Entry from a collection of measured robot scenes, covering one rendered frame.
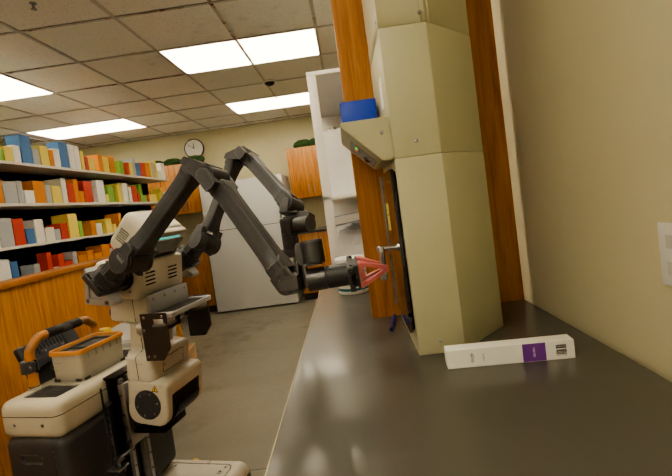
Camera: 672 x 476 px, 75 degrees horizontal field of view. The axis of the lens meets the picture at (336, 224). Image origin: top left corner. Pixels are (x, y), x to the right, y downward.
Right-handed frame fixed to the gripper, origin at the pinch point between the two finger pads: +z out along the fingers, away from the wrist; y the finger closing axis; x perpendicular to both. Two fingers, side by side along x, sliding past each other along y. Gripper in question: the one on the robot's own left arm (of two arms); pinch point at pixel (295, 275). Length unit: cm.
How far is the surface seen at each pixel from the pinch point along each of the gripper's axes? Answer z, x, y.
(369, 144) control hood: -35, -46, 28
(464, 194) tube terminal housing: -21, -41, 50
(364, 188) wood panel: -26.2, -9.2, 27.0
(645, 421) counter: 16, -83, 61
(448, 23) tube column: -63, -39, 51
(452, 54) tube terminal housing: -55, -39, 51
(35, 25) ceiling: -155, 121, -154
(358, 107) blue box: -48, -26, 27
